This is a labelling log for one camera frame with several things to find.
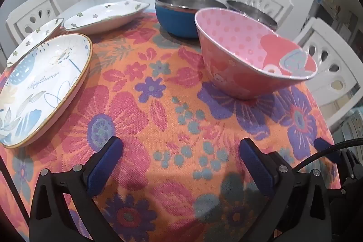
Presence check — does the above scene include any white chair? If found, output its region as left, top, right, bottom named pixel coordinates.
left=245, top=0, right=294, bottom=24
left=293, top=17, right=361, bottom=115
left=6, top=0, right=63, bottom=44

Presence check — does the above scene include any small leaf-shaped flower plate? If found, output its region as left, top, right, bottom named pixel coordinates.
left=6, top=18, right=65, bottom=68

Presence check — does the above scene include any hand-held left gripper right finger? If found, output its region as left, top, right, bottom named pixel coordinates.
left=239, top=138, right=332, bottom=242

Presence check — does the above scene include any pink dotted bowl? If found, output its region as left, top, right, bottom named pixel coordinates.
left=194, top=7, right=317, bottom=101

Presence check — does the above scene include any blue steel bowl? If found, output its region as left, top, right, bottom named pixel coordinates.
left=155, top=0, right=227, bottom=40

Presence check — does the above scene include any large leaf-shaped flower plate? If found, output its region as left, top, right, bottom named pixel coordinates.
left=63, top=0, right=151, bottom=35

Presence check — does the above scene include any floral orange tablecloth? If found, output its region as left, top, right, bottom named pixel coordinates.
left=0, top=14, right=341, bottom=242

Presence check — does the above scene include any plain steel bowl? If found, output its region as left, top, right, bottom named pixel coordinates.
left=226, top=0, right=278, bottom=31

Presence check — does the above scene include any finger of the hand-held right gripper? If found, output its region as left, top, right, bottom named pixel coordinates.
left=314, top=138, right=360, bottom=188

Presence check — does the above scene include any cluttered wall shelf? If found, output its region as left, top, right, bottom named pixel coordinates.
left=314, top=0, right=363, bottom=42

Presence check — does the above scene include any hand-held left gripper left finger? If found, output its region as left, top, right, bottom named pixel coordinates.
left=29, top=136, right=125, bottom=242

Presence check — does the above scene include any round blue flower plate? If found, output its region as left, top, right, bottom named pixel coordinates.
left=0, top=34, right=93, bottom=149

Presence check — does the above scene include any black braided cable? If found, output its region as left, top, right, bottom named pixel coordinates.
left=291, top=138, right=363, bottom=174

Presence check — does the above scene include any pale striped cloth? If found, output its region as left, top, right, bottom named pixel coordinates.
left=334, top=107, right=363, bottom=147

